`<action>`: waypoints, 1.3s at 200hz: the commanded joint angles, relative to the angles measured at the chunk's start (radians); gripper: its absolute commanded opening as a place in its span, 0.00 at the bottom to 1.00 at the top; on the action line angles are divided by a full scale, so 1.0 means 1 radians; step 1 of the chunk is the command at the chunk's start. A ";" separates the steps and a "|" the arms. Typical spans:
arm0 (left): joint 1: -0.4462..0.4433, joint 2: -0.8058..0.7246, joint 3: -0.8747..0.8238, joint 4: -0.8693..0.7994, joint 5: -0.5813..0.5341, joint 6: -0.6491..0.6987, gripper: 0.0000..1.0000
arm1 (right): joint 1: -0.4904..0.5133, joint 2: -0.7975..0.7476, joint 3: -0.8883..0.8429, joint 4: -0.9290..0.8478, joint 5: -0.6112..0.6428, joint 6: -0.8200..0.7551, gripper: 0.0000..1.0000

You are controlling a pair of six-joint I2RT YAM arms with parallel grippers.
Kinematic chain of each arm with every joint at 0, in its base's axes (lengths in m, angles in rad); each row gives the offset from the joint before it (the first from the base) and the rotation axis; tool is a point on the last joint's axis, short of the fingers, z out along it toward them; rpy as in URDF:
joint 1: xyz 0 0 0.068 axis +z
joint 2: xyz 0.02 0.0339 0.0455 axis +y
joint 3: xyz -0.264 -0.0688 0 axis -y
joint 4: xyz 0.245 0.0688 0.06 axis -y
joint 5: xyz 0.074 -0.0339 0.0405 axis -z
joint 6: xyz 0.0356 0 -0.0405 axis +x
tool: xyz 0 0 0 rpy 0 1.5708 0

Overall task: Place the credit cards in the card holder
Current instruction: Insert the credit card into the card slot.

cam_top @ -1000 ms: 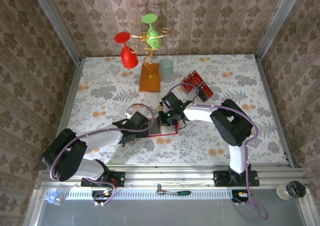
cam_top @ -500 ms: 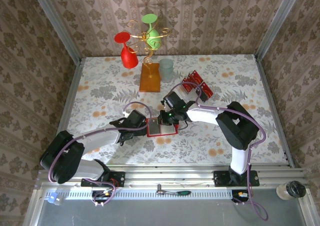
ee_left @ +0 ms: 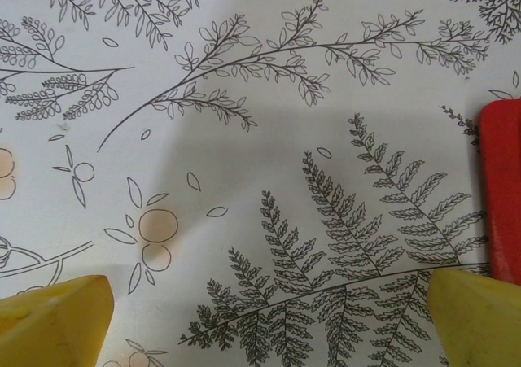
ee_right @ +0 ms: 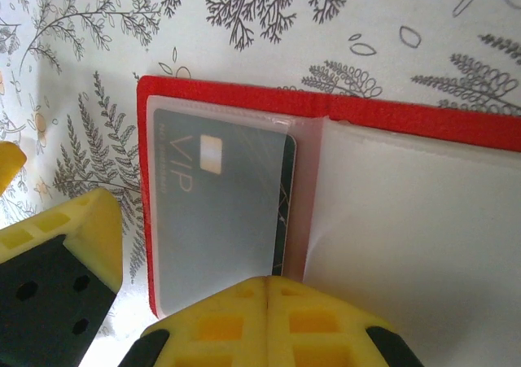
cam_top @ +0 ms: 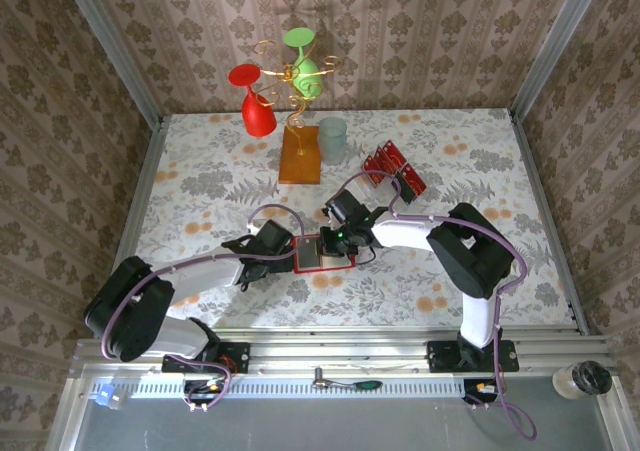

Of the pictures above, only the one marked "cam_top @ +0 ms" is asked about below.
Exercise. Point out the black VIP card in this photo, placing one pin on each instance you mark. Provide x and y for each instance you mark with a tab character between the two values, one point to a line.
309	253
407	196

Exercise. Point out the clear acrylic card tray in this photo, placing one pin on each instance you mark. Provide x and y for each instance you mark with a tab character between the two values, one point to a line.
395	171

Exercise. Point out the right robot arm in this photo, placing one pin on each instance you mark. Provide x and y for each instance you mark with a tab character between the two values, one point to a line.
470	256

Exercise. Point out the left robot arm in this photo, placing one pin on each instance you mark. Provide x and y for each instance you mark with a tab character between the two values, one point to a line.
130	306

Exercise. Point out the red VIP card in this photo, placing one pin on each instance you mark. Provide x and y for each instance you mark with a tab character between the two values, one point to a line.
414	181
391	152
381	163
372	172

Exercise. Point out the wooden rack base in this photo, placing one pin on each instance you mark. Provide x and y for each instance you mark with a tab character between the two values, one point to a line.
300	168

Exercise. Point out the floral tablecloth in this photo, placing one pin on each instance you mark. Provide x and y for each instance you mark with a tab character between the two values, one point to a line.
225	196

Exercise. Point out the frosted glass tumbler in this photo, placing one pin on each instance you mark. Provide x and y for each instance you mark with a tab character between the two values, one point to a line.
332	141

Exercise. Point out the black power connector block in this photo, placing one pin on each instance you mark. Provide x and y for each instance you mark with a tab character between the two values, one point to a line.
480	388
200	388

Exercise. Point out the red wine glass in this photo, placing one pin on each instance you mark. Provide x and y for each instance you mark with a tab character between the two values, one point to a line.
257	116

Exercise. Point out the green wine glass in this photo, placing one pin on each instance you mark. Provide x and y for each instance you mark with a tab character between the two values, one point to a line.
305	73

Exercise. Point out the grey metal shelf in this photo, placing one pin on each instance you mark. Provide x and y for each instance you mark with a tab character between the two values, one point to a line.
325	426

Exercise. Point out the blue white plug connector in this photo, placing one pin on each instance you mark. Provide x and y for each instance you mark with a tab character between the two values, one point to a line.
104	395

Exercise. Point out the clear jar black lid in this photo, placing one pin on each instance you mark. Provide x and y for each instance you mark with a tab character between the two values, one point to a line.
592	377

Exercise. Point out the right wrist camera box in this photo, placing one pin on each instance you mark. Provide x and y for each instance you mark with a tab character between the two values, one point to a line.
342	206

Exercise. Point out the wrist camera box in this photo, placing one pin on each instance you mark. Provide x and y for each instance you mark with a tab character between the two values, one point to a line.
342	206
272	238

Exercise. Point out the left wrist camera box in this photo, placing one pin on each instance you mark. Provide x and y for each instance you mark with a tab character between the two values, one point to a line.
272	238

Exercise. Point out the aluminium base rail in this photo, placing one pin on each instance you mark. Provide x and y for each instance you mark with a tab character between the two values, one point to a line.
340	353

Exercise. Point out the aluminium table side rail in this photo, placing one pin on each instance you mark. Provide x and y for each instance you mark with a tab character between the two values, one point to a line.
539	196
141	186

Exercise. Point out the aluminium frame post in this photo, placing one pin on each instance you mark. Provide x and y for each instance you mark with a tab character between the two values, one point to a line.
112	46
555	46

